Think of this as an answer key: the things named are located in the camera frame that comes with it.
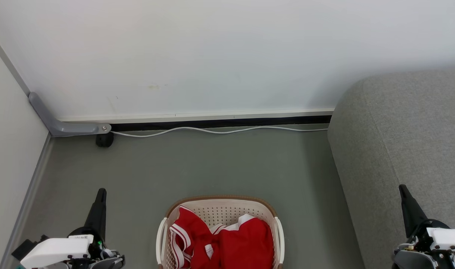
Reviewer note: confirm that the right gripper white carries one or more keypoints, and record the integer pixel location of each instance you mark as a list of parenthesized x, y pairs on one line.
[(449, 239)]

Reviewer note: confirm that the black caster wheel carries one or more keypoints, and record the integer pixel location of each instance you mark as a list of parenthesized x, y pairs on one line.
[(105, 140)]

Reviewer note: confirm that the white baseboard strip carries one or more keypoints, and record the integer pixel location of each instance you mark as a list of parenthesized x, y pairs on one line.
[(212, 116)]

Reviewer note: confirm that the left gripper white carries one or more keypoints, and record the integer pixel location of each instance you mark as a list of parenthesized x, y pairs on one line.
[(55, 250)]

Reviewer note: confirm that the red and white garment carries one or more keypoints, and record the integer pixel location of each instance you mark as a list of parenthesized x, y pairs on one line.
[(246, 243)]

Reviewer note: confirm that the grey metal partition foot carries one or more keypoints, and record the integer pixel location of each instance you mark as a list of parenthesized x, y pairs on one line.
[(70, 128)]

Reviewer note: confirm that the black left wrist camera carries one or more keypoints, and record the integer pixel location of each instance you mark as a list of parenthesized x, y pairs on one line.
[(24, 249)]

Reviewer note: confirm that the cream perforated laundry basket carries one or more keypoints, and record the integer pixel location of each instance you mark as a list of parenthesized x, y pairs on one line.
[(220, 213)]

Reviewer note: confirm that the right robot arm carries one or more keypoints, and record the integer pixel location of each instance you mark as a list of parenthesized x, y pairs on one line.
[(414, 260)]

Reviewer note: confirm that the grey fabric sofa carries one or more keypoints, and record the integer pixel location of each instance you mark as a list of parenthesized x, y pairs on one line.
[(406, 130)]

